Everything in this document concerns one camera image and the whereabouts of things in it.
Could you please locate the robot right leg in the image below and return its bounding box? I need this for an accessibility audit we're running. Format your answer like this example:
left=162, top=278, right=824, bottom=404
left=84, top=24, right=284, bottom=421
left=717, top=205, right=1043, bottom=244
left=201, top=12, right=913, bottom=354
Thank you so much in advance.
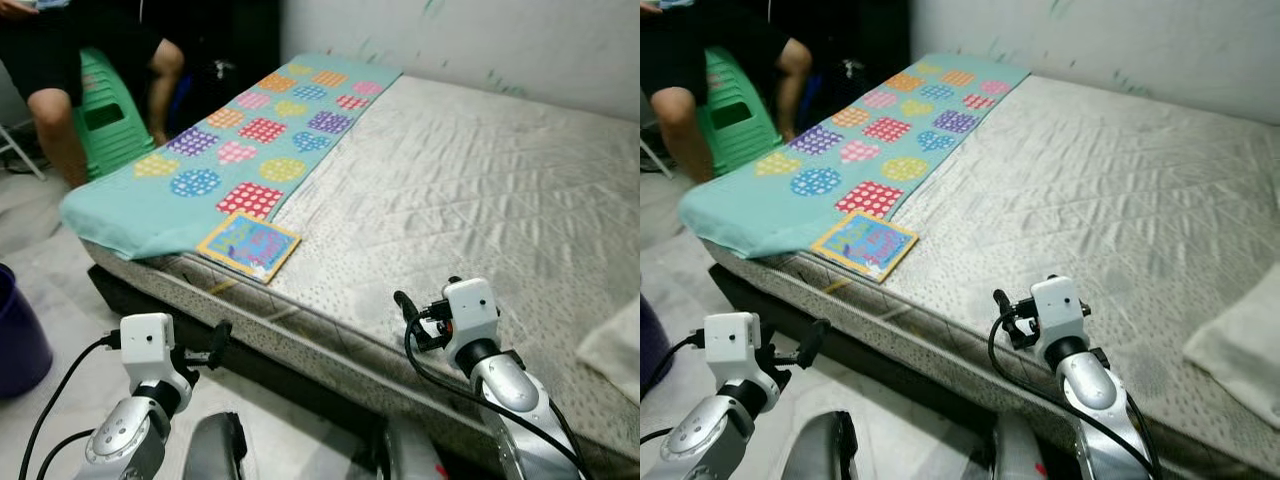
left=988, top=415, right=1053, bottom=480
left=372, top=415, right=446, bottom=480

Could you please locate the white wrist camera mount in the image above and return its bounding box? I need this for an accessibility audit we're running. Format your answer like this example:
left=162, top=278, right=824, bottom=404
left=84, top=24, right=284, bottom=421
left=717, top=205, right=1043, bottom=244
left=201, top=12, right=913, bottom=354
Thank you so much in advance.
left=442, top=278, right=501, bottom=371
left=119, top=313, right=191, bottom=386
left=703, top=312, right=776, bottom=386
left=1030, top=275, right=1091, bottom=366

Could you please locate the white metal chair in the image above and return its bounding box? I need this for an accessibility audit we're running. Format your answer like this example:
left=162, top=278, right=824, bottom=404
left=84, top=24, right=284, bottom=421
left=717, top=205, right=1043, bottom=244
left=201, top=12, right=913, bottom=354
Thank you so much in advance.
left=640, top=135, right=673, bottom=179
left=0, top=120, right=46, bottom=181

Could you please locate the black bag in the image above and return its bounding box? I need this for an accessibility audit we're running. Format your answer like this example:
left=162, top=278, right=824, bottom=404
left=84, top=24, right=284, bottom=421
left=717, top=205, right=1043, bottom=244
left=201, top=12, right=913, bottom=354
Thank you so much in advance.
left=790, top=0, right=913, bottom=131
left=170, top=0, right=283, bottom=131

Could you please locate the colourful children's board book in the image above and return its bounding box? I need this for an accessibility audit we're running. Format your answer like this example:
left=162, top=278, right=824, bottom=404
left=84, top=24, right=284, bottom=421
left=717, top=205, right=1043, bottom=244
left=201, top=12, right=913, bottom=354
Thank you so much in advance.
left=810, top=210, right=919, bottom=284
left=196, top=212, right=302, bottom=285

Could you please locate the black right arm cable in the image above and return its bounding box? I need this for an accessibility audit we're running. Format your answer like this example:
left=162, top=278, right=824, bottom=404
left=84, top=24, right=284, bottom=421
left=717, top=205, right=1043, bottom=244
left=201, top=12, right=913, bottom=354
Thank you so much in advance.
left=402, top=310, right=593, bottom=480
left=988, top=310, right=1164, bottom=480

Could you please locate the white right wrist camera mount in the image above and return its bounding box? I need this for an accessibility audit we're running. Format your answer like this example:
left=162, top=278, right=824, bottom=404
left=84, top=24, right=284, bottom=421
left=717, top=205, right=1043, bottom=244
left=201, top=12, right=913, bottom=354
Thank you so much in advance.
left=442, top=278, right=501, bottom=371
left=1030, top=275, right=1091, bottom=366

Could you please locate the grey quilted mattress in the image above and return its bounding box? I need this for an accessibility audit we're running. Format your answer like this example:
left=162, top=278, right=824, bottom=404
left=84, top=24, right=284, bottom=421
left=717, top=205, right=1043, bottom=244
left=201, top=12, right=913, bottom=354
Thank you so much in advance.
left=700, top=75, right=1280, bottom=476
left=80, top=75, right=641, bottom=471

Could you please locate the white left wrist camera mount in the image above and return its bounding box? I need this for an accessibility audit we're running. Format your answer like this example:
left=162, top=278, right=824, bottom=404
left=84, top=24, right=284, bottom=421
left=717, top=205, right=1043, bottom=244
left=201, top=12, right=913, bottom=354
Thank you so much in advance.
left=119, top=313, right=191, bottom=386
left=703, top=312, right=776, bottom=386

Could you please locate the robot leg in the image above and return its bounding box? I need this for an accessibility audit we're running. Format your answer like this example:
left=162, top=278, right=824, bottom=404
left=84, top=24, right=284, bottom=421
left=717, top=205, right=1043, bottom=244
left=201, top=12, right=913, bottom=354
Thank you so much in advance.
left=372, top=415, right=446, bottom=480
left=988, top=415, right=1053, bottom=480
left=185, top=412, right=248, bottom=480
left=780, top=410, right=859, bottom=480

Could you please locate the teal blanket with colourful shapes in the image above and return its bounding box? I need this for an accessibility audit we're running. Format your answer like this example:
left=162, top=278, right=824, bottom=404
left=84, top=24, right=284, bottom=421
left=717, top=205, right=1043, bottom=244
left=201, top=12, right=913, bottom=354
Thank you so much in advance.
left=678, top=52, right=1031, bottom=261
left=58, top=52, right=403, bottom=261

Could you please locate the green plastic stool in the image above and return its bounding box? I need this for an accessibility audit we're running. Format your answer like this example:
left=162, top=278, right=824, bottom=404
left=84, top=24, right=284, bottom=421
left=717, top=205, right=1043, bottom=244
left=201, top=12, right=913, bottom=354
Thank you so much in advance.
left=698, top=48, right=783, bottom=179
left=72, top=48, right=156, bottom=181

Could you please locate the robot left leg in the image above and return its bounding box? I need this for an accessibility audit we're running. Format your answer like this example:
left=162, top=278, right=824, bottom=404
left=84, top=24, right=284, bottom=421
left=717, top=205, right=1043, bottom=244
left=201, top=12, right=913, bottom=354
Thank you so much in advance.
left=780, top=410, right=859, bottom=480
left=185, top=412, right=248, bottom=480

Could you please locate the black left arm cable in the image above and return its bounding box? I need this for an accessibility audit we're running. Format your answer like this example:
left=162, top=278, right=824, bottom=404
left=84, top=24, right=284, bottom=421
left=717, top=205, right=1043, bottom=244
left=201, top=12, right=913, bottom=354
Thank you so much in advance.
left=640, top=333, right=707, bottom=401
left=18, top=335, right=123, bottom=480

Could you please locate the white pillow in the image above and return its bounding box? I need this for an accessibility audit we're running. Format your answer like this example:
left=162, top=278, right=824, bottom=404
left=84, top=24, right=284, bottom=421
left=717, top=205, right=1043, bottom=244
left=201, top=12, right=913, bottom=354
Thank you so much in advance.
left=1183, top=262, right=1280, bottom=431
left=576, top=300, right=641, bottom=401

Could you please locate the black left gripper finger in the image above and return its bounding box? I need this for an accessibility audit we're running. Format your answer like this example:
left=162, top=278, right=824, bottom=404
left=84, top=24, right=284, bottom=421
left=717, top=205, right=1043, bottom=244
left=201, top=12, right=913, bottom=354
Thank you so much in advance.
left=797, top=318, right=831, bottom=369
left=205, top=320, right=233, bottom=369

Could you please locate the adult in black shorts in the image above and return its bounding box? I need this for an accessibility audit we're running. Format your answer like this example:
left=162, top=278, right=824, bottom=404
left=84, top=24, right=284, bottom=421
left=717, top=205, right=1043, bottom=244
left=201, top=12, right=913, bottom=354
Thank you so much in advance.
left=0, top=0, right=186, bottom=189
left=640, top=0, right=813, bottom=184

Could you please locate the purple plastic bucket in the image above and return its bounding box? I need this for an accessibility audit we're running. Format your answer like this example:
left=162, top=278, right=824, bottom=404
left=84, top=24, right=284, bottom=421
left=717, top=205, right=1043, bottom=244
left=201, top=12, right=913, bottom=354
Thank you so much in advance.
left=640, top=295, right=671, bottom=401
left=0, top=263, right=54, bottom=401

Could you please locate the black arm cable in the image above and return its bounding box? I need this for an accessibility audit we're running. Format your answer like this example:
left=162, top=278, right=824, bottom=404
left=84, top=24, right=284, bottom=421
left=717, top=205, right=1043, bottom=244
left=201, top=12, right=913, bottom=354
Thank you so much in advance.
left=402, top=310, right=593, bottom=480
left=988, top=310, right=1164, bottom=480
left=640, top=333, right=707, bottom=401
left=18, top=335, right=123, bottom=480

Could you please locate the dark bed frame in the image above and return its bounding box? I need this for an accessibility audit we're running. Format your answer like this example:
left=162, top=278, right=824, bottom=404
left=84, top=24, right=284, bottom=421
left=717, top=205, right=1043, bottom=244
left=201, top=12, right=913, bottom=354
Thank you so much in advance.
left=88, top=265, right=401, bottom=446
left=706, top=265, right=1001, bottom=441

